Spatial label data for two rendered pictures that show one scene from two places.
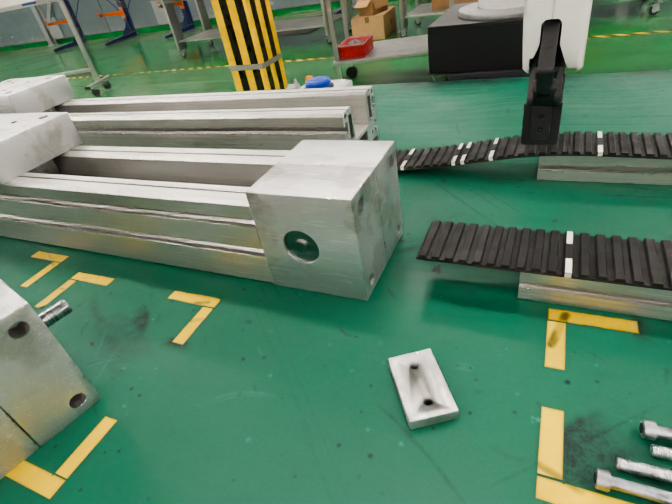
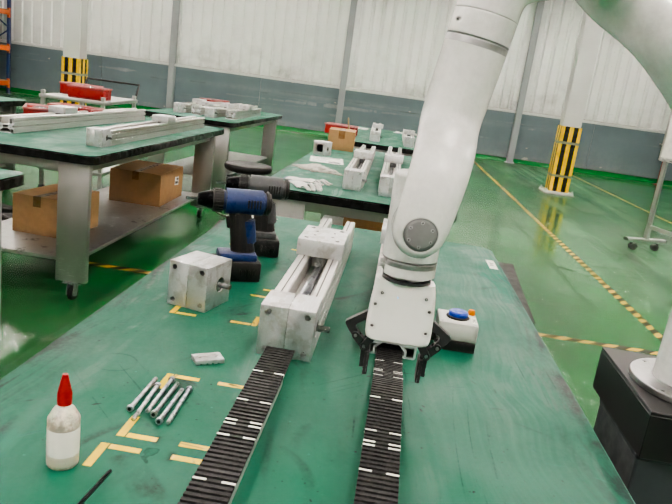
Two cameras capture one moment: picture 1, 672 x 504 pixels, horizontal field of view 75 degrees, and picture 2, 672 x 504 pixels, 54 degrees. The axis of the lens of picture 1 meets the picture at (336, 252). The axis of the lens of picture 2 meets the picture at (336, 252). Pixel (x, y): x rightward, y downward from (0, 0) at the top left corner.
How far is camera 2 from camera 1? 1.09 m
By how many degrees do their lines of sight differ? 61
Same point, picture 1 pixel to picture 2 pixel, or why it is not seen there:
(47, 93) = not seen: hidden behind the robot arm
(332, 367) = (218, 346)
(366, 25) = not seen: outside the picture
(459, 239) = (278, 354)
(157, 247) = not seen: hidden behind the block
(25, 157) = (312, 250)
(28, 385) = (194, 288)
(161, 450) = (184, 324)
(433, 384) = (207, 358)
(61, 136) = (333, 252)
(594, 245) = (274, 379)
